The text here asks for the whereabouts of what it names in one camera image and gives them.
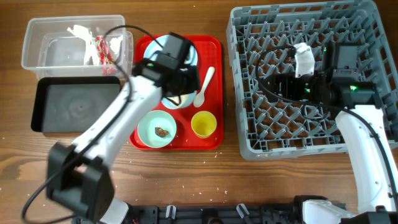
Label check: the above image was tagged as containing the light blue bowl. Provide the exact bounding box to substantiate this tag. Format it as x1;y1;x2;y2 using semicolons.
161;91;197;110

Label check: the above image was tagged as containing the yellow plastic cup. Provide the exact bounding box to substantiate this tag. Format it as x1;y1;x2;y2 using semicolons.
191;111;217;139

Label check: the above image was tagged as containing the brown food scrap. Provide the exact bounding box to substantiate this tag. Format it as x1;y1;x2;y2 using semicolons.
155;127;169;138

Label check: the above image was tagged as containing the light green bowl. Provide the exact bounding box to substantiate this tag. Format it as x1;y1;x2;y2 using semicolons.
137;110;177;148

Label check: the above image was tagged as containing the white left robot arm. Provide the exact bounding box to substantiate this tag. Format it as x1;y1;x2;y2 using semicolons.
45;33;200;223

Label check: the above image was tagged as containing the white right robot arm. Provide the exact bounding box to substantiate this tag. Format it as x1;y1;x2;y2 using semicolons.
256;42;397;223

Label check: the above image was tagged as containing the grey dishwasher rack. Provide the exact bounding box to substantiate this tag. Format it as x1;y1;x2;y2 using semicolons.
226;1;397;160

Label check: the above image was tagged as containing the black waste tray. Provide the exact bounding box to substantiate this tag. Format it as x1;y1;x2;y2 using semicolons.
30;77;121;133

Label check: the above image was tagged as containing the clear plastic waste bin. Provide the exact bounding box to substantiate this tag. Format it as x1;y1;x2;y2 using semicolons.
21;15;134;79

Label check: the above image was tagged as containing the white plastic spoon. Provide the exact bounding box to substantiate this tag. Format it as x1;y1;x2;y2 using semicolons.
193;67;215;108

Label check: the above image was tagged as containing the large light blue plate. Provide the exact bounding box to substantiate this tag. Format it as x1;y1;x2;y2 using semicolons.
144;35;198;66

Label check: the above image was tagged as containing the red serving tray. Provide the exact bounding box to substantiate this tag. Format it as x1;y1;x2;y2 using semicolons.
129;35;224;151

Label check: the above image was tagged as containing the red snack wrapper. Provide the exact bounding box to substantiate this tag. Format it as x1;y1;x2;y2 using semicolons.
95;35;116;75

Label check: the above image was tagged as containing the white crumpled paper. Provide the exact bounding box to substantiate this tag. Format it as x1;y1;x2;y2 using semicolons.
67;25;124;65

